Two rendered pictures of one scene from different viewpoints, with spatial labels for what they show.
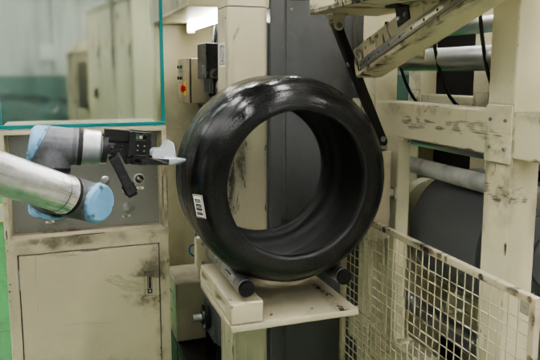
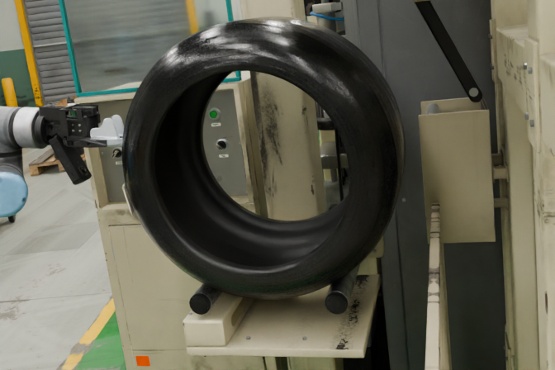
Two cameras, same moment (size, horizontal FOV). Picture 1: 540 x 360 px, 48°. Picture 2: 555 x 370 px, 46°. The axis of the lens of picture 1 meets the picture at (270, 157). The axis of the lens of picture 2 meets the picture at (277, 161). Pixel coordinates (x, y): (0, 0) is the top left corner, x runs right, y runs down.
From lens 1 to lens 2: 0.99 m
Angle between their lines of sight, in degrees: 34
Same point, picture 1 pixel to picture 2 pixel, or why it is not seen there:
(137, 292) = not seen: hidden behind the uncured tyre
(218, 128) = (136, 101)
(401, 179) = (515, 153)
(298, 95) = (228, 49)
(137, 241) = not seen: hidden behind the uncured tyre
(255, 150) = (289, 116)
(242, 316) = (197, 336)
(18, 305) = (115, 274)
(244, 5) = not seen: outside the picture
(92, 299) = (182, 276)
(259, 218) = (305, 204)
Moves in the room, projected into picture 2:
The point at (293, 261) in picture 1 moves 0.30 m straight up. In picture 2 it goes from (252, 276) to (231, 124)
